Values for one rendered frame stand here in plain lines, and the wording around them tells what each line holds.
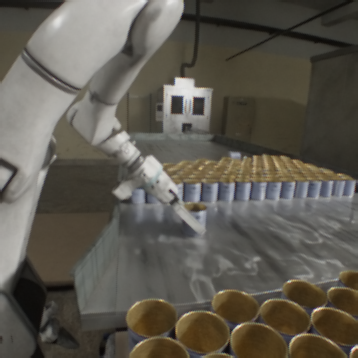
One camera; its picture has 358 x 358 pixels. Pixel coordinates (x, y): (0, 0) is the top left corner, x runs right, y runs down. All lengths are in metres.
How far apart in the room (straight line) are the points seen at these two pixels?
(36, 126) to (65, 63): 0.08
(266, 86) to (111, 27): 7.69
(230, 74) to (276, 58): 1.55
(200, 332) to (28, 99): 0.37
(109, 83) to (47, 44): 0.17
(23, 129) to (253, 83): 7.54
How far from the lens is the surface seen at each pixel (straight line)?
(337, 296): 0.50
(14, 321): 0.71
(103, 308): 0.48
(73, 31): 0.30
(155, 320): 0.41
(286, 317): 0.44
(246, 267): 0.60
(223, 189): 0.97
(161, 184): 0.61
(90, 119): 0.51
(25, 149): 0.33
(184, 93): 5.48
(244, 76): 7.63
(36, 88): 0.31
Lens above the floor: 1.41
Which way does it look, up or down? 15 degrees down
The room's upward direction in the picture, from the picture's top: 3 degrees clockwise
